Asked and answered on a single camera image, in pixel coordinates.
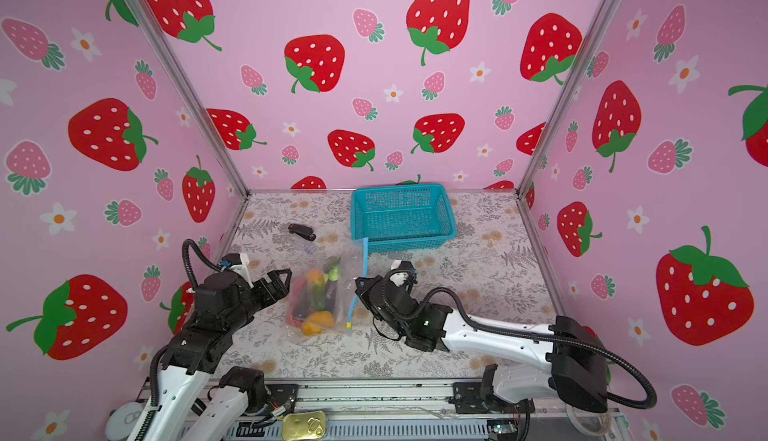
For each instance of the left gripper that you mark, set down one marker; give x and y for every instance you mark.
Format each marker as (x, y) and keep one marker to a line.
(281, 290)

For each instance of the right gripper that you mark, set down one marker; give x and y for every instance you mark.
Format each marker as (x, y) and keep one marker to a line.
(366, 291)

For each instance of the red toy pepper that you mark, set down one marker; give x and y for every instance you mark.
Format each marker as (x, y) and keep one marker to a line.
(298, 308)

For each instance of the clear zip top bag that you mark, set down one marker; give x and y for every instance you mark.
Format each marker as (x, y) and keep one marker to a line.
(341, 299)

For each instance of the teal plastic basket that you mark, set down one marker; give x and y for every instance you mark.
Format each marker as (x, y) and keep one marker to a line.
(402, 217)

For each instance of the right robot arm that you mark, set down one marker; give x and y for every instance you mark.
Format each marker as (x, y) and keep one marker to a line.
(559, 360)

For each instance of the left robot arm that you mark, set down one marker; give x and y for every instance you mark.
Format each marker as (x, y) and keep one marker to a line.
(178, 374)

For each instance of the clear plastic staple box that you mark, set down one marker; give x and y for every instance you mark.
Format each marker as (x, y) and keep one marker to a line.
(309, 248)

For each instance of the black stapler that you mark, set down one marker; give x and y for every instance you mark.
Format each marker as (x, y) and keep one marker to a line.
(303, 231)

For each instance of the gold tin can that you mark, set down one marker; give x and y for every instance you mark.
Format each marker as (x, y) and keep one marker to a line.
(304, 426)

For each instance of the tape roll with label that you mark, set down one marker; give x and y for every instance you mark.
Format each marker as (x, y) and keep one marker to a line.
(122, 421)

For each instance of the clear tape roll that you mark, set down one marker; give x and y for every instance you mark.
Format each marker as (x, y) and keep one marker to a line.
(589, 424)

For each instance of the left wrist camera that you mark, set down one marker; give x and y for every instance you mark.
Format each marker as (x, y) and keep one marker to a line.
(238, 263)

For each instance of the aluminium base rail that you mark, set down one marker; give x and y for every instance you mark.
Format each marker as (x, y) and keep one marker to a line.
(408, 409)

